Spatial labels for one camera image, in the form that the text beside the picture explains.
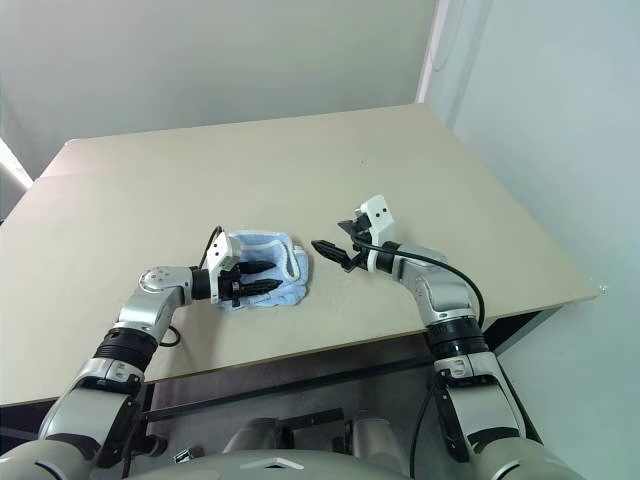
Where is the light blue towel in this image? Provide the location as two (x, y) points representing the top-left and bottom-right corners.
(218, 228), (315, 314)

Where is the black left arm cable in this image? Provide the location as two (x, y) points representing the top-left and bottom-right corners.
(158, 225), (225, 350)

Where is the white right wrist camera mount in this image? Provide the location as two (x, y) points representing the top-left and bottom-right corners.
(358, 194), (397, 274)

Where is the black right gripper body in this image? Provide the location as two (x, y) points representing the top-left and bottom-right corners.
(341, 211), (375, 274)

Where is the silver robot torso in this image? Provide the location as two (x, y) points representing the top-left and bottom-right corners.
(89, 446), (506, 480)

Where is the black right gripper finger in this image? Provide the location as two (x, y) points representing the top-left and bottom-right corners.
(310, 239), (358, 267)
(336, 217), (371, 237)

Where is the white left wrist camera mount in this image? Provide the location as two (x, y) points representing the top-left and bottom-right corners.
(205, 234), (244, 307)

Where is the grey rounded shape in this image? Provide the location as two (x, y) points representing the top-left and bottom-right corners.
(348, 416), (402, 459)
(222, 416), (284, 454)

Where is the white wall cable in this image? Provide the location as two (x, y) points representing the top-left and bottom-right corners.
(429, 0), (486, 74)

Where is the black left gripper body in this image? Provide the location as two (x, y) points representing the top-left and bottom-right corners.
(217, 263), (246, 309)

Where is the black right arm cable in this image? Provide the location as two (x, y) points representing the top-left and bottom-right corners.
(352, 238), (487, 479)

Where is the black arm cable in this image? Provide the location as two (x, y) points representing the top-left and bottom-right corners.
(352, 238), (487, 479)
(158, 225), (225, 350)

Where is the black table frame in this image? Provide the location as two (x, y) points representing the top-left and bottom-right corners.
(0, 307), (574, 431)

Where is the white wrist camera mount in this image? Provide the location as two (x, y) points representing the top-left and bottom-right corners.
(358, 194), (397, 274)
(205, 234), (244, 307)

